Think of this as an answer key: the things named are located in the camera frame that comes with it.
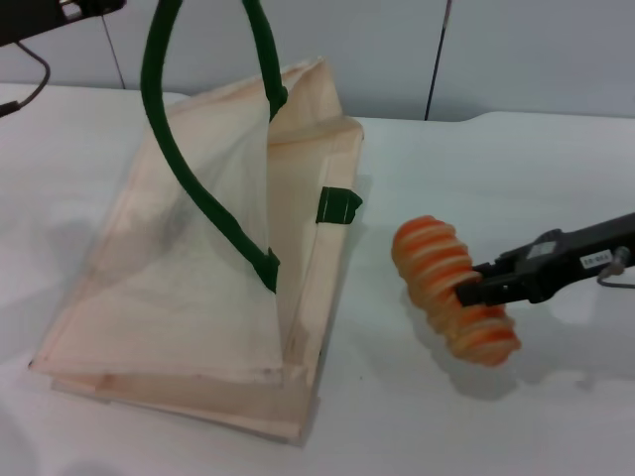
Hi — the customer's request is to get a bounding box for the orange striped bread loaf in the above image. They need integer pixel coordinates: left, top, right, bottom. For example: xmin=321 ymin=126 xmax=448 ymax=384
xmin=391 ymin=215 xmax=522 ymax=368

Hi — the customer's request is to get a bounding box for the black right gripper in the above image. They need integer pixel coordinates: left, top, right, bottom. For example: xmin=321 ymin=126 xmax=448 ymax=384
xmin=455 ymin=212 xmax=635 ymax=306

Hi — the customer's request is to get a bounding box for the grey left arm cable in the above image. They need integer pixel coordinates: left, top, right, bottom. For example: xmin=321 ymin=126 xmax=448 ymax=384
xmin=0 ymin=42 xmax=51 ymax=118

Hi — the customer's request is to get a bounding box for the grey right arm cable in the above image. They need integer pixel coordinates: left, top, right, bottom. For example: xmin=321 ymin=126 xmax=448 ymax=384
xmin=597 ymin=247 xmax=635 ymax=289

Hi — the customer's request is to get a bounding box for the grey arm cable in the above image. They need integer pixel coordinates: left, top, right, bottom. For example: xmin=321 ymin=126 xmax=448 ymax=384
xmin=597 ymin=247 xmax=635 ymax=289
xmin=0 ymin=42 xmax=51 ymax=118

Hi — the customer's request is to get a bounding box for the white handbag with green handles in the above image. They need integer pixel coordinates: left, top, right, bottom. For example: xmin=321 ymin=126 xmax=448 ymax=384
xmin=27 ymin=0 xmax=366 ymax=447

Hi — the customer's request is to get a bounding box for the thin dark wall strip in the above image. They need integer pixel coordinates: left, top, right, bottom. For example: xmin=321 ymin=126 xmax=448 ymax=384
xmin=424 ymin=0 xmax=455 ymax=121

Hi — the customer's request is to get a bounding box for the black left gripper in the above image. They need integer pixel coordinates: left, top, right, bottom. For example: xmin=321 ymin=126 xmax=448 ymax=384
xmin=0 ymin=0 xmax=128 ymax=49

